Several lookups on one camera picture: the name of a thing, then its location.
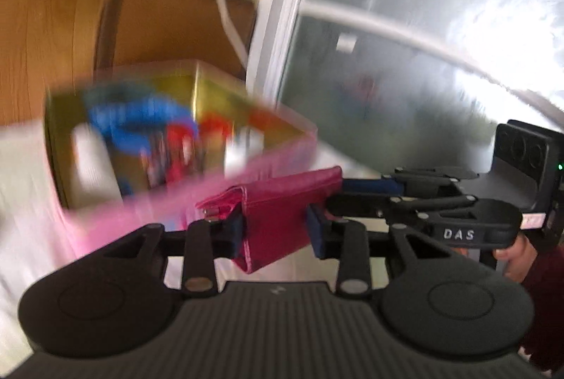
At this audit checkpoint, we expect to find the white patterned tablecloth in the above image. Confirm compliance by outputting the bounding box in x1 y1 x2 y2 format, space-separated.
1 120 380 377

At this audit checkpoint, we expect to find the pink macaron biscuit tin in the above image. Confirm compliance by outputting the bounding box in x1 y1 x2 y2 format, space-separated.
44 60 317 257

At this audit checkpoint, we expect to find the white orange tube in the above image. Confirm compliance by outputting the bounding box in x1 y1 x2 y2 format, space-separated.
70 123 121 209

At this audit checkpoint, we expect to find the magenta leather wallet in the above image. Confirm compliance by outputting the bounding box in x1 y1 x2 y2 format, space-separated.
196 166 342 274

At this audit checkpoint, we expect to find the frosted glass door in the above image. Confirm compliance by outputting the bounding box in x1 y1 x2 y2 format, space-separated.
247 0 563 172

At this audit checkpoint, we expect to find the person's right hand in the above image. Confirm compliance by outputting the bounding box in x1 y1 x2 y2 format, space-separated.
493 233 538 283

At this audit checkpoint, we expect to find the white charger plug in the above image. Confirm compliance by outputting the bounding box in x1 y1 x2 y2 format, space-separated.
224 126 265 177

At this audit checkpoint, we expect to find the blue polka dot bow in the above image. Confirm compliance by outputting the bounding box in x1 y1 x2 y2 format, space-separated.
82 81 199 155

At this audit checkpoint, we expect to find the brown mesh chair back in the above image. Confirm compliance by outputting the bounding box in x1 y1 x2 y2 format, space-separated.
94 0 246 79

